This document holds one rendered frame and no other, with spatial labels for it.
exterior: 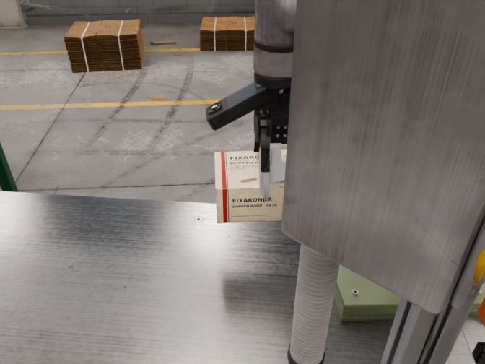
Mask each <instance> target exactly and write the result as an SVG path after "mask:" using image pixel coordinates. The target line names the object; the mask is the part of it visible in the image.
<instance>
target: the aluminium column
mask: <svg viewBox="0 0 485 364"><path fill-rule="evenodd" d="M484 280H485V271H484V273H483V275H482V277H481V279H480V280H479V282H478V284H475V285H474V286H476V291H475V293H474V294H473V297H468V299H467V301H466V303H465V304H464V306H463V307H462V308H461V309H460V310H458V309H456V308H453V307H452V306H451V305H450V303H449V304H448V306H447V309H446V311H445V315H444V316H443V319H442V322H441V324H440V327H439V329H438V331H437V333H436V336H435V338H434V341H433V343H432V346H431V347H430V349H429V352H428V354H427V357H426V359H425V361H424V364H445V363H446V362H447V359H448V358H449V356H450V353H451V351H452V349H453V347H454V345H455V342H456V340H457V338H458V336H459V333H460V331H461V329H462V328H463V325H464V323H465V321H466V319H467V317H468V314H469V312H470V310H471V308H472V306H473V303H474V301H475V299H476V297H477V295H478V293H479V290H480V289H481V286H482V284H483V282H484ZM437 315H438V314H434V313H430V312H428V311H425V310H424V309H423V308H420V307H418V306H417V305H414V304H413V303H411V302H409V301H407V300H405V299H403V298H401V299H400V303H399V305H398V309H397V311H396V316H395V318H394V321H393V325H392V328H391V330H390V334H389V337H388V341H387V344H386V346H385V351H384V353H383V357H382V360H381V362H380V364H417V363H418V362H419V358H420V357H421V354H422V352H423V349H424V347H425V344H426V343H427V340H428V338H429V335H430V333H431V330H432V327H433V326H434V323H435V321H436V318H437Z"/></svg>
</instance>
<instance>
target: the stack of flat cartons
mask: <svg viewBox="0 0 485 364"><path fill-rule="evenodd" d="M141 34H142V32H141V27H140V19H130V20H125V21H123V20H122V21H121V20H103V21H102V20H101V21H94V22H83V21H81V22H74V23H73V25H72V27H71V29H70V30H69V31H68V33H67V34H66V36H65V37H64V42H65V46H66V50H67V51H68V53H67V54H68V57H69V60H70V62H71V63H70V66H71V68H72V70H71V71H72V73H79V72H106V71H112V70H113V71H121V70H123V71H124V70H135V69H142V66H143V60H144V41H143V37H142V35H141Z"/></svg>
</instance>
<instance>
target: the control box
mask: <svg viewBox="0 0 485 364"><path fill-rule="evenodd" d="M281 229H282V232H283V233H284V234H285V235H286V236H288V237H290V238H291V239H293V240H295V241H297V242H299V243H301V244H302V245H304V246H307V247H308V248H311V249H312V250H314V251H316V252H318V253H320V254H322V255H323V256H325V257H327V258H329V259H331V260H332V261H334V262H336V263H338V264H340V265H342V266H343V267H346V268H347V269H350V270H352V271H353V272H355V273H357V274H359V275H361V276H363V277H364V278H366V279H368V280H370V281H372V282H374V283H375V284H377V285H379V286H381V287H383V288H385V289H386V290H389V291H391V292H392V293H394V294H396V295H398V296H400V297H402V298H403V299H405V300H407V301H409V302H411V303H413V304H414V305H416V306H418V307H420V308H423V309H424V310H425V311H428V312H430V313H434V314H438V313H440V312H442V311H443V310H445V309H446V308H447V305H448V304H449V303H450V305H451V306H452V307H453V308H456V309H458V310H460V309H461V308H462V307H463V306H464V304H465V303H466V301H467V299H468V297H473V294H474V293H475V291H476V286H474V285H475V284H478V282H479V280H480V279H481V277H482V275H483V273H484V271H485V0H297V5H296V17H295V28H294V49H293V60H292V81H291V92H290V103H289V123H288V134H287V156H286V167H285V177H284V198H283V210H282V221H281Z"/></svg>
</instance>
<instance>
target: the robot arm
mask: <svg viewBox="0 0 485 364"><path fill-rule="evenodd" d="M296 5H297V0H255V34H254V55H253V69H254V81H255V82H254V83H252V84H249V85H248V86H246V87H244V88H242V89H241V90H238V91H237V92H235V93H233V94H231V95H229V96H227V97H226V98H224V99H222V100H220V101H218V102H217V103H214V104H213V105H210V106H209V107H208V108H206V120H207V122H208V123H209V125H210V127H211V128H212V129H213V130H215V131H216V130H217V129H220V128H222V127H223V126H226V125H227V124H229V123H231V122H233V121H235V120H237V119H239V118H241V117H242V116H244V115H246V114H248V113H250V112H252V111H254V138H253V151H254V152H259V154H258V155H259V191H260V192H261V194H262V196H263V198H264V199H265V200H268V196H269V185H271V184H272V183H277V182H280V181H284V177H285V167H286V163H285V162H284V161H283V160H282V156H281V149H280V148H279V147H277V146H275V145H274V146H270V144H276V143H281V144H287V134H288V123H289V103H290V92H291V81H292V60H293V49H294V28H295V17H296ZM270 150H271V164H270Z"/></svg>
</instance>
